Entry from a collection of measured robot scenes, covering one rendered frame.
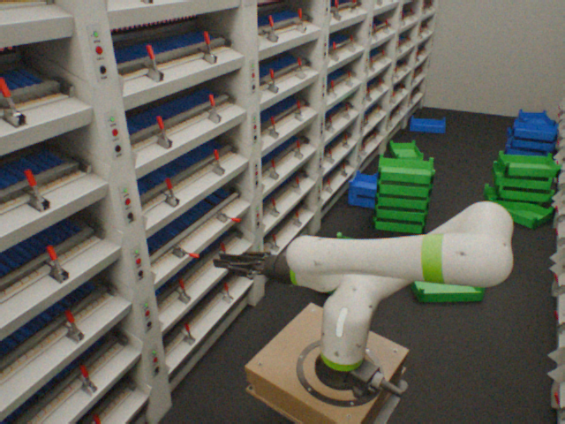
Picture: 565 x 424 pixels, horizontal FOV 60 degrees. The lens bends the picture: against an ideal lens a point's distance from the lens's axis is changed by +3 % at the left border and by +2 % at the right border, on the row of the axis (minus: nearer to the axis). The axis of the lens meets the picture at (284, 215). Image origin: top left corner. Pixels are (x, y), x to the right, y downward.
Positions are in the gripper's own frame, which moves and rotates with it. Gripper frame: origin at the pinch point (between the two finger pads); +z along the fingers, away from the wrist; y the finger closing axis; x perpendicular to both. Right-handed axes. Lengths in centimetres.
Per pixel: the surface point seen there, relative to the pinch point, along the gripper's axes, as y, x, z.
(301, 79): 95, 38, 11
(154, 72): -1, 60, 6
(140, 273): -21.6, 7.2, 14.0
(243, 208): 38.7, -0.2, 17.4
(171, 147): 0.3, 38.2, 9.6
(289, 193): 90, -17, 25
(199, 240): 9.8, 0.5, 18.0
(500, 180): 196, -52, -62
